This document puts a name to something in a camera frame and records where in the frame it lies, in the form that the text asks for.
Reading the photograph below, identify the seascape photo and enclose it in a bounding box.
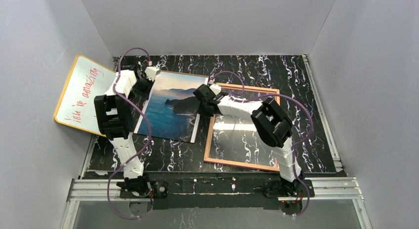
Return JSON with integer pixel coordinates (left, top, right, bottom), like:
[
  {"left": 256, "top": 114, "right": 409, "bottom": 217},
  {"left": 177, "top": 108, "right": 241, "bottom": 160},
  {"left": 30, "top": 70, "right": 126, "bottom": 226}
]
[{"left": 143, "top": 71, "right": 209, "bottom": 143}]

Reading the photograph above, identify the aluminium rail front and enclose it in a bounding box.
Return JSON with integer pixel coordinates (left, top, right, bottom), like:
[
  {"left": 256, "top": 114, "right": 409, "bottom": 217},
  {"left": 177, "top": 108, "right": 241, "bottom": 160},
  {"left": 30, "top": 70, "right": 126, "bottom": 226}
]
[{"left": 62, "top": 173, "right": 372, "bottom": 229}]

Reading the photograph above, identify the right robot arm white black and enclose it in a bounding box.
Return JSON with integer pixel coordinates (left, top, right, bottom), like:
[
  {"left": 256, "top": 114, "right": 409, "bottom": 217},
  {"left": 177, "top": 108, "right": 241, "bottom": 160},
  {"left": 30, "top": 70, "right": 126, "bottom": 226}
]
[{"left": 193, "top": 83, "right": 303, "bottom": 183}]

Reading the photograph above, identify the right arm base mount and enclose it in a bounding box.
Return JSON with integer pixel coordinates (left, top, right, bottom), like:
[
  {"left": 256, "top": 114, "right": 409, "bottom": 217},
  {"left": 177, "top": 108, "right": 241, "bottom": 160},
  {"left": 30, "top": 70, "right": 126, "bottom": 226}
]
[{"left": 262, "top": 180, "right": 315, "bottom": 214}]

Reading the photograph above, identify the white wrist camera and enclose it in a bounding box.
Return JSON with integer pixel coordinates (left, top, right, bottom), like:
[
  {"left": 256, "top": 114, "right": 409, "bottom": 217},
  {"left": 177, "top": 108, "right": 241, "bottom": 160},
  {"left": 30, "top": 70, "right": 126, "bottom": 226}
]
[
  {"left": 209, "top": 83, "right": 221, "bottom": 95},
  {"left": 144, "top": 66, "right": 161, "bottom": 81}
]

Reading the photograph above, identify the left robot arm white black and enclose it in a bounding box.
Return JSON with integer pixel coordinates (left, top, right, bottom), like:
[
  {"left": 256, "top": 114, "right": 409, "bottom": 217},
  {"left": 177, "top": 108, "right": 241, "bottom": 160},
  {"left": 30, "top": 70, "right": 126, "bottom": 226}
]
[{"left": 94, "top": 60, "right": 161, "bottom": 185}]

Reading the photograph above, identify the yellow-framed whiteboard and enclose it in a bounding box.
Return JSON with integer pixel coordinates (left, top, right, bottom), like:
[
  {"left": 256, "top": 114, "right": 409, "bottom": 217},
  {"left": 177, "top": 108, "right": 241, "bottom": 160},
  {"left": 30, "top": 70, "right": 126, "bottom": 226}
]
[{"left": 54, "top": 55, "right": 116, "bottom": 136}]

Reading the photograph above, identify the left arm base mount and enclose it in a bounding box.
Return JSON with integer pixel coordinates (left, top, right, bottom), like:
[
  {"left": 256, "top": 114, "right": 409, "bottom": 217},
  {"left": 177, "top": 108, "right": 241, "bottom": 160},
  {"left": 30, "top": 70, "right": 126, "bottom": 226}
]
[{"left": 116, "top": 179, "right": 168, "bottom": 199}]

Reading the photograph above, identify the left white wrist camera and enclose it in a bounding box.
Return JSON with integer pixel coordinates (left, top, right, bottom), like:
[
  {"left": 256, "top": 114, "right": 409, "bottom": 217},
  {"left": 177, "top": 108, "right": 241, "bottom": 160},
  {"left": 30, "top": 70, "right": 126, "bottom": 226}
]
[{"left": 144, "top": 66, "right": 161, "bottom": 81}]

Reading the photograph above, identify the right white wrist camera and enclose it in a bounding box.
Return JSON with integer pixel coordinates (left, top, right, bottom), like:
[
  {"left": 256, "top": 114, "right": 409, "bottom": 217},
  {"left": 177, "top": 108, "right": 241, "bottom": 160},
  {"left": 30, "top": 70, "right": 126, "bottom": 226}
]
[{"left": 209, "top": 83, "right": 221, "bottom": 95}]

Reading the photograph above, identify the pink wooden picture frame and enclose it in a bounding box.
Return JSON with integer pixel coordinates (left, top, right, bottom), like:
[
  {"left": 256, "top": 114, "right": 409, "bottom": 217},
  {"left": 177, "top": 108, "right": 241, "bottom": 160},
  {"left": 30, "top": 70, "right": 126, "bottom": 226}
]
[{"left": 203, "top": 82, "right": 281, "bottom": 173}]

